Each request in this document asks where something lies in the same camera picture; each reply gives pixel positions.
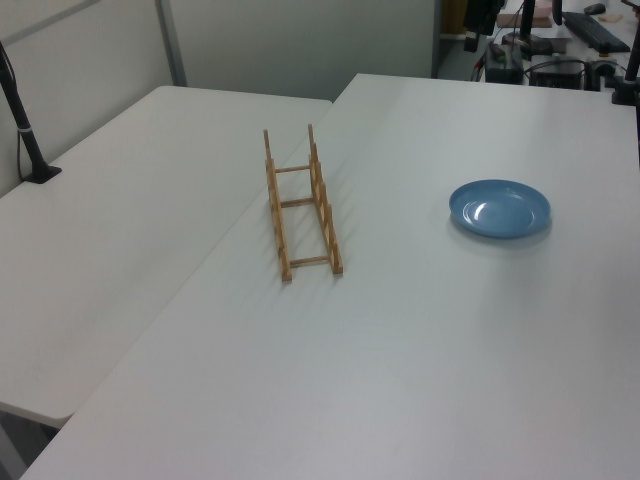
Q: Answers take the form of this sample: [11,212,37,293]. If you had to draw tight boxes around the black monitor stand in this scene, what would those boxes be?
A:
[501,0,554,57]

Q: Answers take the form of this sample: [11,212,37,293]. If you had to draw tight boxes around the yellow board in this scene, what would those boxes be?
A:
[439,0,469,37]

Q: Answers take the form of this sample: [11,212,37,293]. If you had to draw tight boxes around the wooden plate rack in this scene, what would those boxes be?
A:
[262,123,346,284]

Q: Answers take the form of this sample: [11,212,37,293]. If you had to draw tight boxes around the dark hanging garment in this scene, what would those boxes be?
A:
[461,0,505,37]

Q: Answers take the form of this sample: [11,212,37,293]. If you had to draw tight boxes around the black computer keyboard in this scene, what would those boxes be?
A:
[561,10,632,53]

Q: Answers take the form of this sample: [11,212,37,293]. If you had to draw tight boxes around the blue round plate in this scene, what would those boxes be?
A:
[447,179,553,240]

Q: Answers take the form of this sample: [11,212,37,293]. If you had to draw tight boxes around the black power supply box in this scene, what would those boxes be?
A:
[485,42,525,84]

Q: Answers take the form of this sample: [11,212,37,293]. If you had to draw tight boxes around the black clamped camera stand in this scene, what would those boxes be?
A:
[0,39,64,185]
[610,0,640,107]

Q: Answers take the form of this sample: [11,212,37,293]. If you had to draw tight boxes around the black electronics box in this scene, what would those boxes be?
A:
[528,58,587,91]

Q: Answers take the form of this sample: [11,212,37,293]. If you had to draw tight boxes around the pink flat box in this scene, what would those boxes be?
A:
[497,10,552,29]

